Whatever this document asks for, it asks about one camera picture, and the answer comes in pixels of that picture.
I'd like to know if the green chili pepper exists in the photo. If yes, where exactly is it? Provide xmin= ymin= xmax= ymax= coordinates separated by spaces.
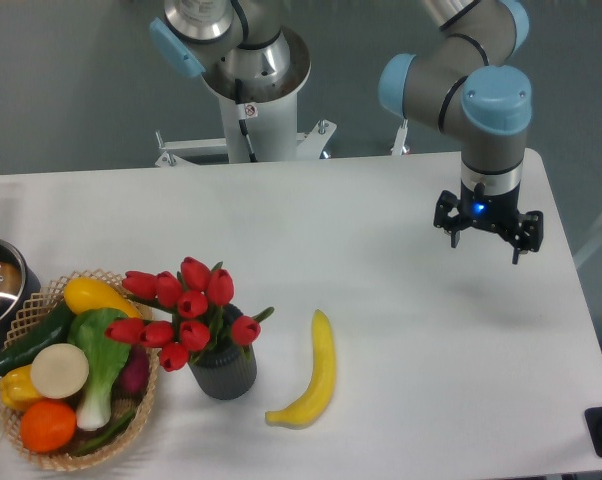
xmin=70 ymin=410 xmax=136 ymax=457

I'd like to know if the green bok choy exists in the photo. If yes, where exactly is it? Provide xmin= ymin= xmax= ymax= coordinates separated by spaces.
xmin=68 ymin=308 xmax=130 ymax=431

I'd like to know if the yellow banana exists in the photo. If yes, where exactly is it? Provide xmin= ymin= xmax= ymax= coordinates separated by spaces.
xmin=264 ymin=309 xmax=337 ymax=429

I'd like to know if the orange fruit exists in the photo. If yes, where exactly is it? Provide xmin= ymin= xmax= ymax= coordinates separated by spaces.
xmin=19 ymin=400 xmax=76 ymax=453

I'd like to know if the dark grey ribbed vase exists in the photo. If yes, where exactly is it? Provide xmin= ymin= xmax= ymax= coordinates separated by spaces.
xmin=188 ymin=304 xmax=257 ymax=400

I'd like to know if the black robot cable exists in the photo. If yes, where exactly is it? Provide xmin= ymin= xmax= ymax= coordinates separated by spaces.
xmin=233 ymin=78 xmax=258 ymax=163

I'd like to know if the white round radish slice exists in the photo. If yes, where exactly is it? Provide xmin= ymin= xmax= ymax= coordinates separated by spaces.
xmin=30 ymin=343 xmax=89 ymax=399

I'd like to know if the purple sweet potato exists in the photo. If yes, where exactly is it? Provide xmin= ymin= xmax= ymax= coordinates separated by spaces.
xmin=118 ymin=346 xmax=149 ymax=395

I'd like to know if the red tulip bouquet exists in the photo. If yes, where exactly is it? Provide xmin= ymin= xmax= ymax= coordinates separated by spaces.
xmin=105 ymin=257 xmax=274 ymax=372

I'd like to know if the yellow squash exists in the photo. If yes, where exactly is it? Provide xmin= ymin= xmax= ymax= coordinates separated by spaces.
xmin=63 ymin=277 xmax=141 ymax=317

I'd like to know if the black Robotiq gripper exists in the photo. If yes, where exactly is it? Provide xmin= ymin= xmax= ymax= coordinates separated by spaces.
xmin=433 ymin=184 xmax=544 ymax=265

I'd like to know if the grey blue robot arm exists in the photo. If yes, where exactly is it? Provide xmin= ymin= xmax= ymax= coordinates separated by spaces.
xmin=149 ymin=1 xmax=543 ymax=255

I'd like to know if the dark green cucumber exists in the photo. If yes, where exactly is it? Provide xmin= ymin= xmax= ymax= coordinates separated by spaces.
xmin=0 ymin=301 xmax=75 ymax=377

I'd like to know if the woven wicker basket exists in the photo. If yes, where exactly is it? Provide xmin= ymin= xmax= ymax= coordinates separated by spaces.
xmin=0 ymin=269 xmax=159 ymax=472

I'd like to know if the yellow bell pepper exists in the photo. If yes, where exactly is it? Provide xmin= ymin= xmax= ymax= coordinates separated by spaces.
xmin=0 ymin=365 xmax=44 ymax=412

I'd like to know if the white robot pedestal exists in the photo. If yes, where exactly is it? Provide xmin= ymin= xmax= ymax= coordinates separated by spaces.
xmin=155 ymin=27 xmax=337 ymax=167

